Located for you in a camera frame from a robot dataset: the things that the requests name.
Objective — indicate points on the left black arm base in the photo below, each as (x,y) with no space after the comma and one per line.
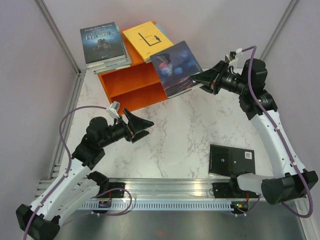
(115,191)

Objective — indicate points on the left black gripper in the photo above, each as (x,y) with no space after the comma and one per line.
(135,123)

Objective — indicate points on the grey book with barcode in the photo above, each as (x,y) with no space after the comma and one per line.
(112,67)

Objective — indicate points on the green fantasy cover book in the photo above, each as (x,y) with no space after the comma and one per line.
(107,70)

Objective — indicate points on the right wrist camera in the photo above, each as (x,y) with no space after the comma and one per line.
(233,57)

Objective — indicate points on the aluminium frame rail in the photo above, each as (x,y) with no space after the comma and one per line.
(169,189)

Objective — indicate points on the black book with barcode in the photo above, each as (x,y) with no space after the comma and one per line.
(227,161)

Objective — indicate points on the orange wooden shelf box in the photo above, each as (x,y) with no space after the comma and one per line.
(134,87)

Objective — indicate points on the white slotted cable duct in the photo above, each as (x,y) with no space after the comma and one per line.
(162,205)

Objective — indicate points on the yellow book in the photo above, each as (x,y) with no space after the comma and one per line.
(133,36)

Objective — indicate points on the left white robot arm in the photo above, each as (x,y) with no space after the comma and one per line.
(43,218)

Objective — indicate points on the purple nebula cover book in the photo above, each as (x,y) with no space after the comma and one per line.
(174,67)

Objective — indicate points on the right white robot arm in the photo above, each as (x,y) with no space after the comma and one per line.
(290,180)

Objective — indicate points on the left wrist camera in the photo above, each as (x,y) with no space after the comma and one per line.
(113,110)

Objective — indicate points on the dark blue Wuthering Heights book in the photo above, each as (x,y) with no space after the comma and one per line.
(94,29)

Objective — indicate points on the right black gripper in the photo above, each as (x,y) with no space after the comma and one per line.
(213,76)

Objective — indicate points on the light blue thin book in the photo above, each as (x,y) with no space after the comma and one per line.
(160,27)

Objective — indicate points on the teal ocean cover book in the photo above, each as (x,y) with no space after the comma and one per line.
(104,48)

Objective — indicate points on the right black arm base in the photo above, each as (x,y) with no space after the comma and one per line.
(223,190)

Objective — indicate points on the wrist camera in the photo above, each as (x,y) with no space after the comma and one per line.
(233,57)
(113,110)

